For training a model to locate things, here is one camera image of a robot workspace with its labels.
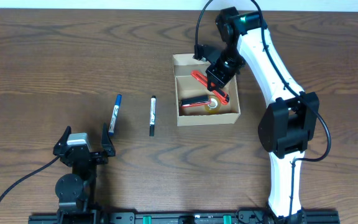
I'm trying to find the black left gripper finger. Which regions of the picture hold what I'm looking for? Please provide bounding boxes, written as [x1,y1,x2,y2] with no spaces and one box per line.
[101,123,116,157]
[53,126,71,156]

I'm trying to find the orange utility knife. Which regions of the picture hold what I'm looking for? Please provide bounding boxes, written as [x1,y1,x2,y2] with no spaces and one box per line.
[191,70,229,105]

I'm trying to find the yellow clear tape roll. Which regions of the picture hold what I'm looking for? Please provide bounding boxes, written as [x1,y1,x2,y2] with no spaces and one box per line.
[204,95,221,114]

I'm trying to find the cardboard box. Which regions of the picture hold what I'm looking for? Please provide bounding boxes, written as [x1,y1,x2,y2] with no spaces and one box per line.
[172,54,241,126]

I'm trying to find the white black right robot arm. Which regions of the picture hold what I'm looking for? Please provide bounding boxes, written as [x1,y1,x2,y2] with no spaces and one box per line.
[204,7,319,223]

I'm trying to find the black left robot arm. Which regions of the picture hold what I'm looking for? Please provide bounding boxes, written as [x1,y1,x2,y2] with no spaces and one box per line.
[53,124,116,224]

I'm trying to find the blue whiteboard marker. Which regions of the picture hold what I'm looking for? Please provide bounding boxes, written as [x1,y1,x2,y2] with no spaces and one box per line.
[108,94,122,136]

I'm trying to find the black whiteboard marker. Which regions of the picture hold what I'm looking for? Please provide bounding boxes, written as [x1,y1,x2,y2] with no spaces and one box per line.
[149,95,157,136]

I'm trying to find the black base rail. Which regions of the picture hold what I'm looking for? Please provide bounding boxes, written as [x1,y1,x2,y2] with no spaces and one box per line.
[28,209,341,224]

